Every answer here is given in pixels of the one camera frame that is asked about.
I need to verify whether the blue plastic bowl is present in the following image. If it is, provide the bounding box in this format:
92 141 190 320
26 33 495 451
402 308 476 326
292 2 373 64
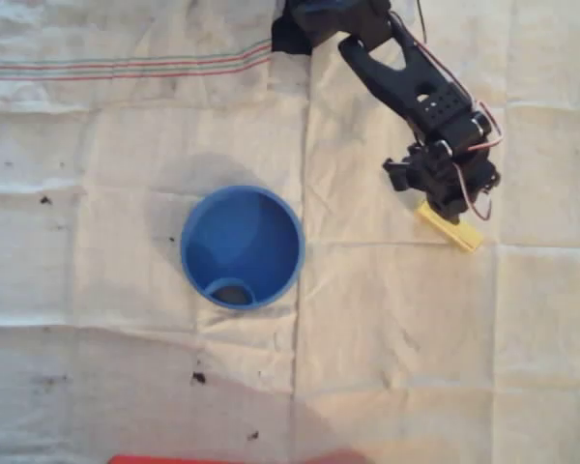
180 185 306 311

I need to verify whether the thin black cable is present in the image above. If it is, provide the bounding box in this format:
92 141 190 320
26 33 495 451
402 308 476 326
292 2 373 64
414 0 478 110

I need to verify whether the white towel with coloured stripes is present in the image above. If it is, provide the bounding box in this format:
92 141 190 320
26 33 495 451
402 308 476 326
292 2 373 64
0 0 275 117

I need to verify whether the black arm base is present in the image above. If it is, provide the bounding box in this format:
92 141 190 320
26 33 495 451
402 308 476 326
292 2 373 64
270 0 320 55

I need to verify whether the red white servo cable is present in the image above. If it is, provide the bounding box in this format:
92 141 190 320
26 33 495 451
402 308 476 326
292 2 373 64
456 99 508 224

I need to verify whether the white wrinkled cloth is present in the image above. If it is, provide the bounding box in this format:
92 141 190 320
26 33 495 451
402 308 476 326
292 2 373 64
0 0 580 464

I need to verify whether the red object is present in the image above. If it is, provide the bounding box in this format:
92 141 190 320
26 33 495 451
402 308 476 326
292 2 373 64
106 451 371 464

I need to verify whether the yellow medicine box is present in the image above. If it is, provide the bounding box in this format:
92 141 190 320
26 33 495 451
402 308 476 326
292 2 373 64
414 200 485 254

